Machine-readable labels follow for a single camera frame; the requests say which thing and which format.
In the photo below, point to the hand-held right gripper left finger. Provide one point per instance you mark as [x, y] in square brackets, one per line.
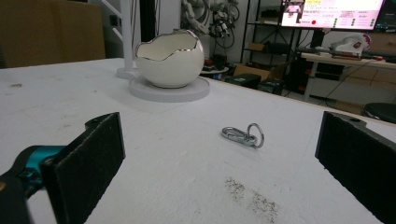
[82, 168]

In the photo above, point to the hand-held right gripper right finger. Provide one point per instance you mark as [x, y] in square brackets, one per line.
[358, 158]

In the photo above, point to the white eggshell-shaped ceramic bowl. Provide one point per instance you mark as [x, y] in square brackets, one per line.
[169, 59]

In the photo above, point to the black round stool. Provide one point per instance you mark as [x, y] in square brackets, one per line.
[380, 112]

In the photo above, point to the white desk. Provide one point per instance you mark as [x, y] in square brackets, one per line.
[345, 67]

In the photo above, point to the white and pink device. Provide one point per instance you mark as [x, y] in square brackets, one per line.
[351, 44]

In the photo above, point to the white round flat base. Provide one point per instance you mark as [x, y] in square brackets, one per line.
[169, 90]

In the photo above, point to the cardboard box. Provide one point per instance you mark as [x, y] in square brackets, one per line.
[260, 71]

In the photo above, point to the white branched stand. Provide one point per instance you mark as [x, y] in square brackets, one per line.
[125, 40]

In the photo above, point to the black box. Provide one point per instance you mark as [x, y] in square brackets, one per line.
[243, 81]

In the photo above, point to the brown cardboard panel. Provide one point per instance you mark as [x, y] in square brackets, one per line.
[51, 31]

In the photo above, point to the computer monitor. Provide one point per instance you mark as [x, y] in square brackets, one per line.
[332, 14]

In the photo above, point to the black metal shelf rack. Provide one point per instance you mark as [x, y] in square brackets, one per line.
[263, 31]

